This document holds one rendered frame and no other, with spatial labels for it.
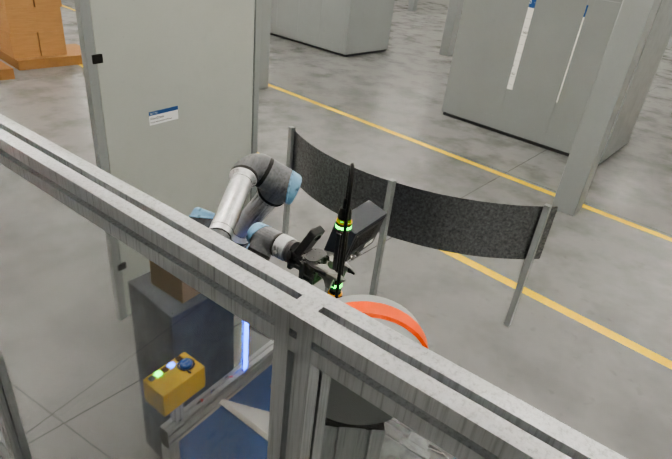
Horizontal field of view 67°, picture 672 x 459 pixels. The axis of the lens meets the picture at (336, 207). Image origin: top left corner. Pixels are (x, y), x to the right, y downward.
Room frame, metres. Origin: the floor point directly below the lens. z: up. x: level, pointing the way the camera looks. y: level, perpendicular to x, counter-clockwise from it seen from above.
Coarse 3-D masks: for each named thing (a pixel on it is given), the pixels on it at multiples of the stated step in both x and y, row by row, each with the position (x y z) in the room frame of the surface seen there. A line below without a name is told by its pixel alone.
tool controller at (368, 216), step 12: (372, 204) 2.04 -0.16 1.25; (360, 216) 1.93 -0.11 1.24; (372, 216) 1.95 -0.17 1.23; (384, 216) 2.00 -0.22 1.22; (360, 228) 1.85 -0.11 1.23; (372, 228) 1.93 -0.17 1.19; (348, 240) 1.81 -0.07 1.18; (360, 240) 1.87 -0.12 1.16; (372, 240) 2.01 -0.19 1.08; (348, 252) 1.82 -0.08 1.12
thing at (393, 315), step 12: (348, 300) 0.46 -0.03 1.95; (360, 300) 0.46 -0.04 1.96; (372, 300) 0.46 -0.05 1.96; (384, 300) 0.47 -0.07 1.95; (372, 312) 0.44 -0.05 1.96; (384, 312) 0.44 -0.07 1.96; (396, 312) 0.45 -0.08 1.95; (408, 312) 0.47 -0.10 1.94; (384, 324) 0.42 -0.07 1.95; (396, 324) 0.43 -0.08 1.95; (408, 324) 0.44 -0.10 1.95; (408, 336) 0.42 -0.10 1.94; (420, 336) 0.44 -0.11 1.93
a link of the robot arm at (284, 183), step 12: (276, 168) 1.59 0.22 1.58; (288, 168) 1.63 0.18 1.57; (264, 180) 1.56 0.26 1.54; (276, 180) 1.57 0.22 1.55; (288, 180) 1.59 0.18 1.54; (300, 180) 1.61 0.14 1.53; (264, 192) 1.59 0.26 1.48; (276, 192) 1.57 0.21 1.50; (288, 192) 1.57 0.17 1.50; (252, 204) 1.64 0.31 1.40; (264, 204) 1.61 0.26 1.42; (276, 204) 1.60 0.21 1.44; (288, 204) 1.60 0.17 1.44; (240, 216) 1.67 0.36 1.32; (252, 216) 1.64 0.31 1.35; (264, 216) 1.64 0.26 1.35; (240, 228) 1.66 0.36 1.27; (240, 240) 1.68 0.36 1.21
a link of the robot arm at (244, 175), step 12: (252, 156) 1.59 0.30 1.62; (264, 156) 1.61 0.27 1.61; (240, 168) 1.52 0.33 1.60; (252, 168) 1.54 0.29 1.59; (264, 168) 1.57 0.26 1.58; (240, 180) 1.48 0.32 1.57; (252, 180) 1.52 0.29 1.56; (228, 192) 1.43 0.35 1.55; (240, 192) 1.44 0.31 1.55; (228, 204) 1.37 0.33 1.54; (240, 204) 1.40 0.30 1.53; (216, 216) 1.33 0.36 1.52; (228, 216) 1.33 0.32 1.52; (216, 228) 1.28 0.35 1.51; (228, 228) 1.29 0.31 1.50
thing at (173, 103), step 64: (128, 0) 2.64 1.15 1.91; (192, 0) 2.98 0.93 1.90; (256, 0) 3.40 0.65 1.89; (128, 64) 2.62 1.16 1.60; (192, 64) 2.97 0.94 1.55; (256, 64) 3.41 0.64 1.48; (128, 128) 2.59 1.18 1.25; (192, 128) 2.95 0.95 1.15; (256, 128) 3.42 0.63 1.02; (192, 192) 2.94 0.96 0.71
